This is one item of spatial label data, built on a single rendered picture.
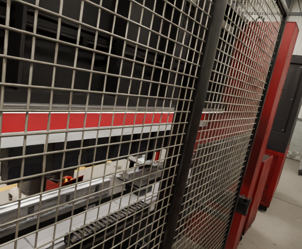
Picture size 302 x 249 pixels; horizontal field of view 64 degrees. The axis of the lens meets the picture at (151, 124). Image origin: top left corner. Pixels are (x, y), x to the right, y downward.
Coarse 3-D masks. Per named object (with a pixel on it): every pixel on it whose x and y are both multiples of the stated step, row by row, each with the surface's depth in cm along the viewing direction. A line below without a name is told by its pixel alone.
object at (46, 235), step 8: (128, 200) 128; (136, 200) 130; (152, 200) 133; (96, 208) 115; (104, 208) 116; (112, 208) 117; (80, 216) 107; (88, 216) 108; (96, 216) 109; (64, 224) 99; (72, 224) 100; (80, 224) 101; (40, 232) 92; (48, 232) 93; (56, 232) 94; (64, 232) 95; (24, 240) 87; (32, 240) 88; (40, 240) 88; (48, 240) 89; (56, 240) 90; (0, 248) 81; (8, 248) 82; (24, 248) 83; (32, 248) 84; (40, 248) 85; (48, 248) 86; (56, 248) 86
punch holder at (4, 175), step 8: (40, 144) 107; (0, 152) 101; (8, 152) 97; (16, 152) 99; (32, 152) 104; (40, 152) 108; (16, 160) 100; (32, 160) 105; (40, 160) 109; (0, 168) 102; (8, 168) 98; (16, 168) 101; (24, 168) 103; (32, 168) 106; (40, 168) 110; (8, 176) 99; (16, 176) 102; (24, 176) 104; (8, 184) 100
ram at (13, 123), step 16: (16, 128) 96; (32, 128) 102; (64, 128) 114; (80, 128) 122; (128, 128) 152; (144, 128) 165; (160, 128) 181; (0, 144) 93; (16, 144) 98; (32, 144) 103
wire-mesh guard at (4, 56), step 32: (256, 0) 69; (96, 32) 29; (160, 32) 39; (192, 32) 46; (224, 32) 57; (256, 32) 77; (32, 64) 24; (224, 64) 62; (0, 96) 23; (128, 96) 37; (224, 96) 68; (256, 96) 96; (0, 128) 23; (96, 128) 33; (0, 160) 24; (64, 160) 30; (160, 160) 48; (224, 160) 84; (96, 192) 36; (224, 192) 95; (96, 224) 38
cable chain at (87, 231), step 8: (112, 216) 102; (120, 216) 104; (136, 216) 111; (104, 224) 97; (112, 224) 98; (80, 232) 89; (88, 232) 89; (96, 232) 91; (104, 232) 95; (64, 240) 86; (72, 240) 87; (80, 240) 86; (88, 240) 89; (72, 248) 84
